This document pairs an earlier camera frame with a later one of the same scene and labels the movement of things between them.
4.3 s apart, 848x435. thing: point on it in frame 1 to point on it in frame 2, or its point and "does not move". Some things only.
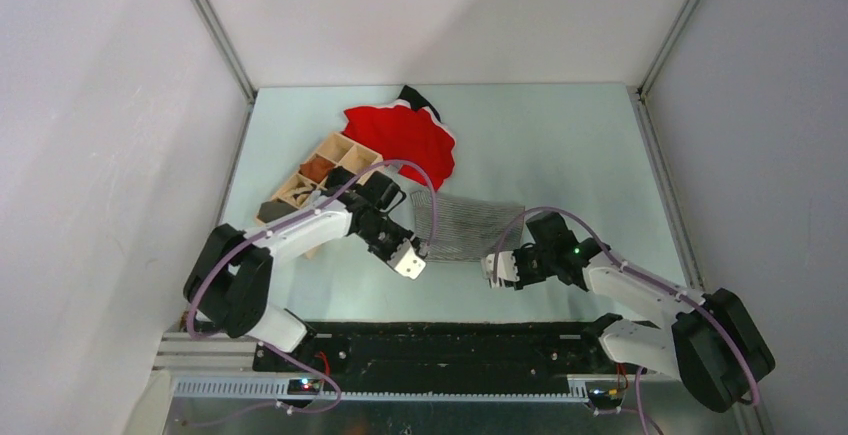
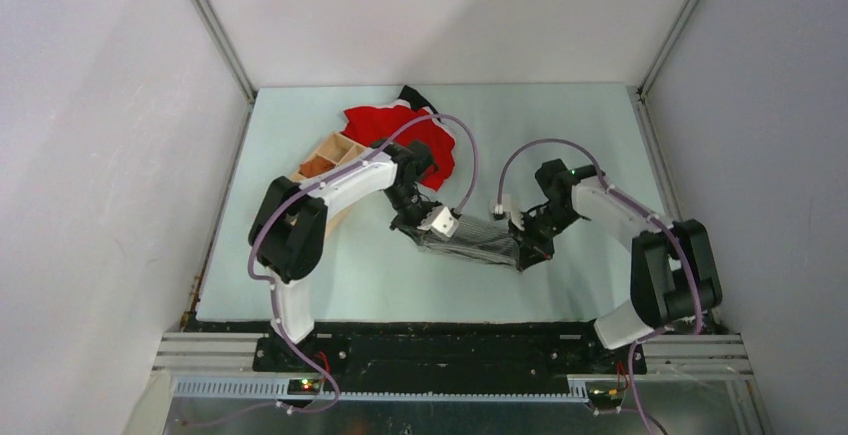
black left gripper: [402, 233] to [428, 206]
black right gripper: [523, 281] to [530, 249]
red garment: [400, 134] does not move
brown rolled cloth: [316, 168] does not move
